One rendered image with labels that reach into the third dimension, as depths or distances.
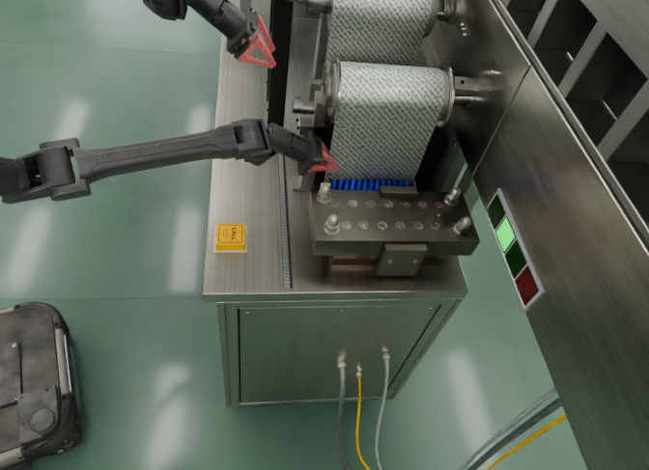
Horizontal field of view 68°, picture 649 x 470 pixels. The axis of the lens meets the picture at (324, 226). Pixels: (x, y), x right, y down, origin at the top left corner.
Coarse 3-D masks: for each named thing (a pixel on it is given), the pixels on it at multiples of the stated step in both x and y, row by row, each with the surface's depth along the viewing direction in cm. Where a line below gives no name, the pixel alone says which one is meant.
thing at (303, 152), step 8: (296, 136) 110; (304, 136) 117; (312, 136) 114; (296, 144) 110; (304, 144) 111; (312, 144) 112; (288, 152) 110; (296, 152) 110; (304, 152) 111; (312, 152) 111; (296, 160) 113; (304, 160) 112; (312, 160) 110; (304, 168) 111
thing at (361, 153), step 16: (336, 128) 109; (352, 128) 110; (368, 128) 110; (336, 144) 113; (352, 144) 113; (368, 144) 114; (384, 144) 114; (400, 144) 115; (416, 144) 115; (336, 160) 117; (352, 160) 118; (368, 160) 118; (384, 160) 119; (400, 160) 119; (416, 160) 120; (336, 176) 121; (352, 176) 122; (368, 176) 122; (384, 176) 123; (400, 176) 123
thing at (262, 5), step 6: (252, 0) 188; (258, 0) 188; (264, 0) 188; (252, 6) 190; (258, 6) 190; (264, 6) 190; (294, 6) 191; (300, 6) 192; (252, 12) 192; (258, 12) 192; (264, 12) 192; (294, 12) 193; (300, 12) 194; (306, 12) 194; (312, 18) 196; (318, 18) 196
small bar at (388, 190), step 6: (384, 186) 120; (390, 186) 120; (396, 186) 121; (402, 186) 121; (408, 186) 121; (414, 186) 121; (384, 192) 119; (390, 192) 119; (396, 192) 119; (402, 192) 120; (408, 192) 120; (414, 192) 120
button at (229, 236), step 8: (224, 224) 122; (232, 224) 122; (240, 224) 122; (216, 232) 120; (224, 232) 120; (232, 232) 120; (240, 232) 121; (216, 240) 118; (224, 240) 118; (232, 240) 119; (240, 240) 119; (216, 248) 118; (224, 248) 119; (232, 248) 119; (240, 248) 119
